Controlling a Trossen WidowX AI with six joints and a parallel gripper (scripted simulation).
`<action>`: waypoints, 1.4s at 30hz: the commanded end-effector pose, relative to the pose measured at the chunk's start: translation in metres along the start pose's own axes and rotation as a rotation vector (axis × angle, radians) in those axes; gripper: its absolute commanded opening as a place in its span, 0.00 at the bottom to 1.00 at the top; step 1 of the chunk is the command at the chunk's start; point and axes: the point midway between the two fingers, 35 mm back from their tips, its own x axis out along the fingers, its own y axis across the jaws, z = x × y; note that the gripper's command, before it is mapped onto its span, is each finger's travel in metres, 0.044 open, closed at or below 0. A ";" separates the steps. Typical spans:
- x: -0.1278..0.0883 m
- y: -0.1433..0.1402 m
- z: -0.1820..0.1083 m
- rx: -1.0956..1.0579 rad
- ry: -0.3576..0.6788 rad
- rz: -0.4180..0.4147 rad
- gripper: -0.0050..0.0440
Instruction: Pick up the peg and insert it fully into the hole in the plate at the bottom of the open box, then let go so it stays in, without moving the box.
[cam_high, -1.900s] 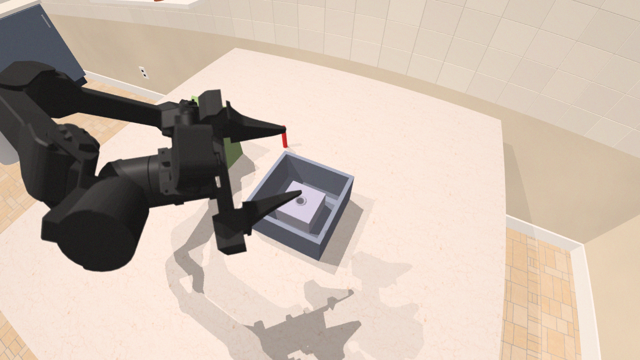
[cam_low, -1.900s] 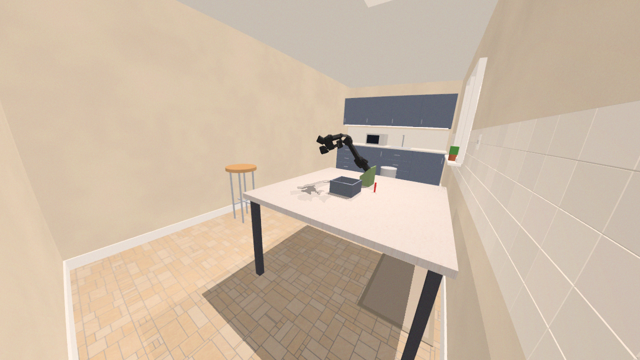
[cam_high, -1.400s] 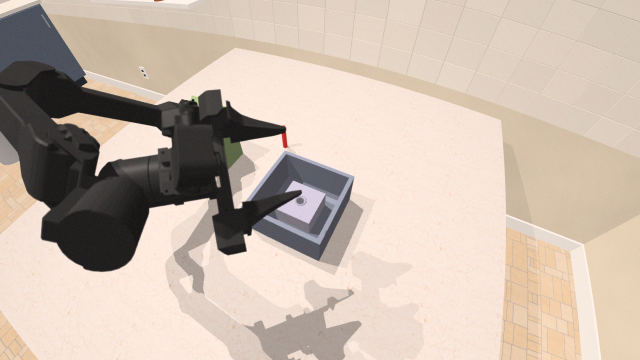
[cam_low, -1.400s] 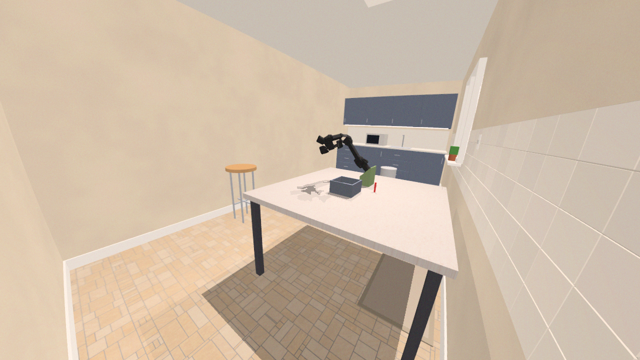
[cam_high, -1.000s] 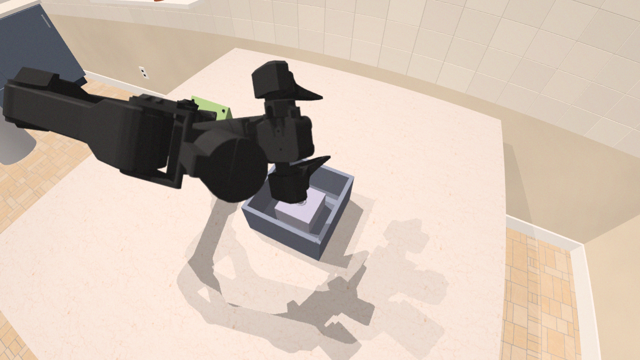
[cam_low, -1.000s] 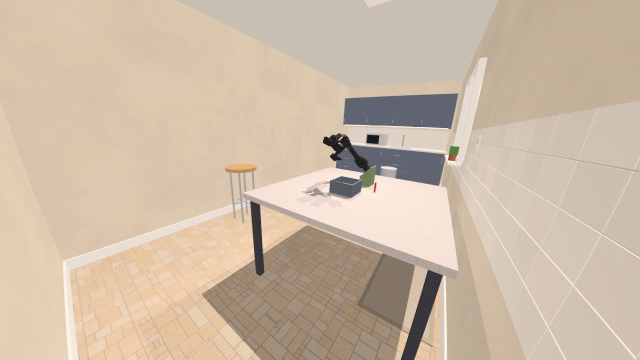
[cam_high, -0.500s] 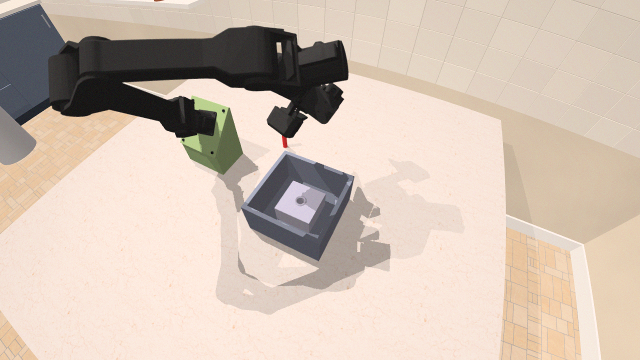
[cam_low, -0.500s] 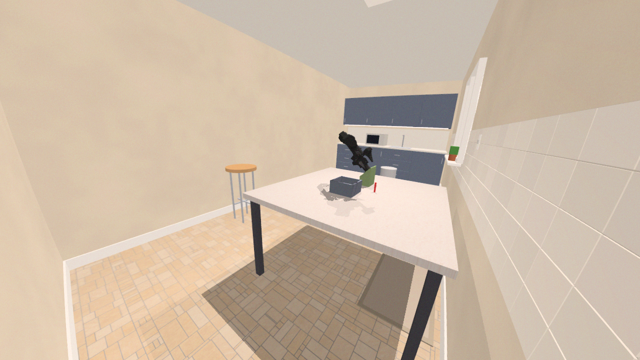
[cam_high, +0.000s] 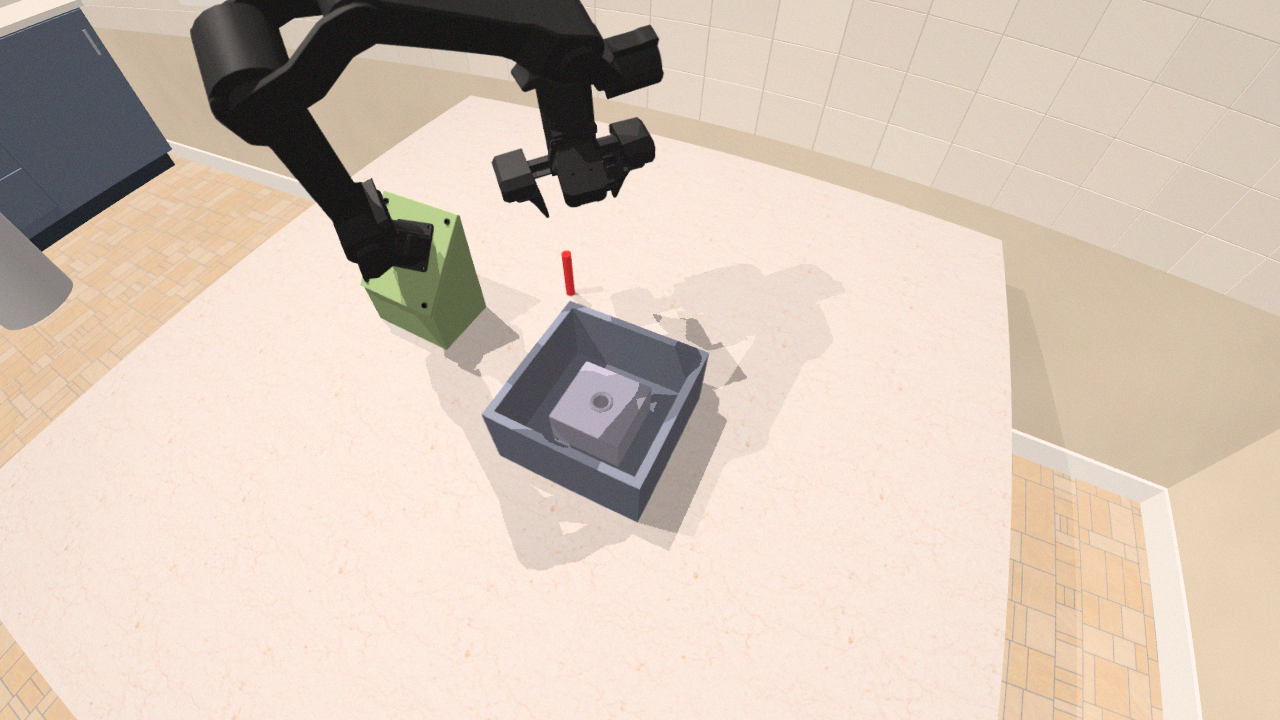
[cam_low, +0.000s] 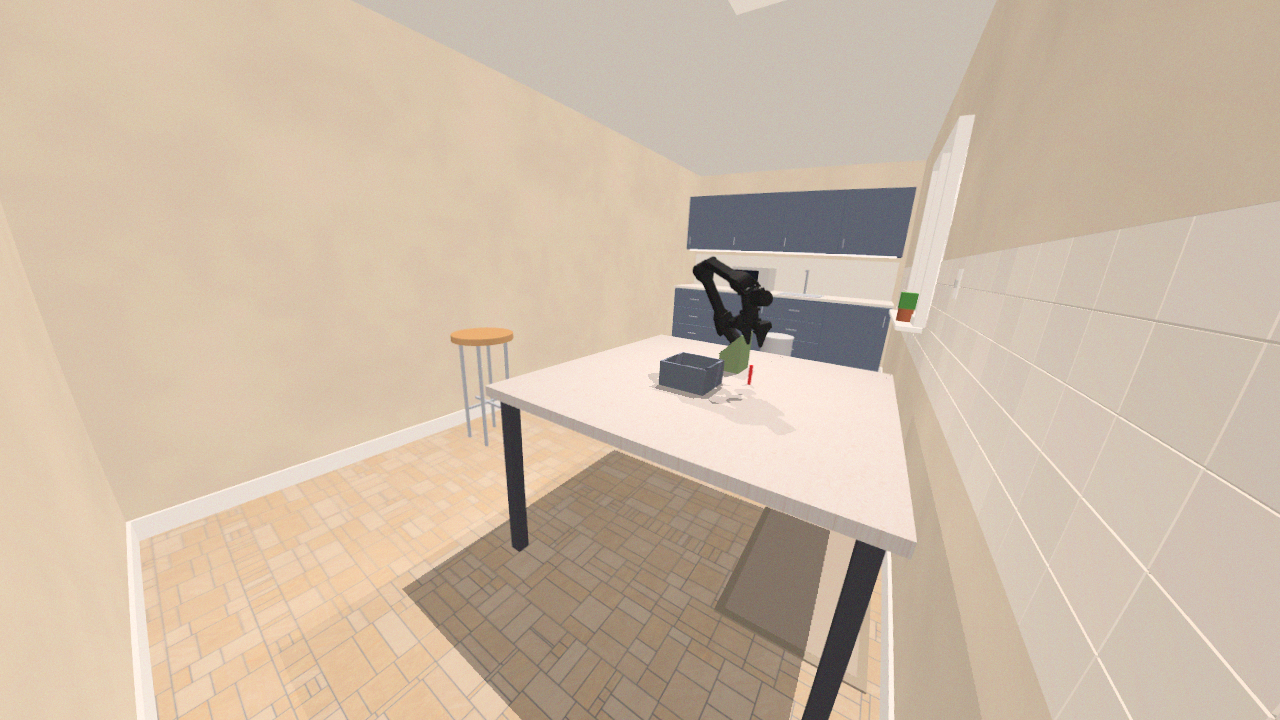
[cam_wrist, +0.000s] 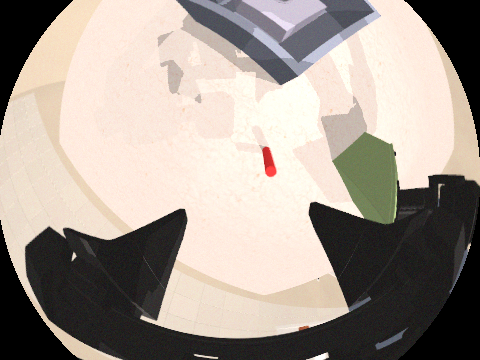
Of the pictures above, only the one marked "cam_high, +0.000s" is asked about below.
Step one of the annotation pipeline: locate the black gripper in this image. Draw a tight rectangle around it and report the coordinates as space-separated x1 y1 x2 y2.
492 108 657 218

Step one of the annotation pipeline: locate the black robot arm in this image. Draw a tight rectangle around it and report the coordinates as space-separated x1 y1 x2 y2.
189 0 664 281

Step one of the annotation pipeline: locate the red peg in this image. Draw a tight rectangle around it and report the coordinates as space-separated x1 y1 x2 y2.
561 251 575 296

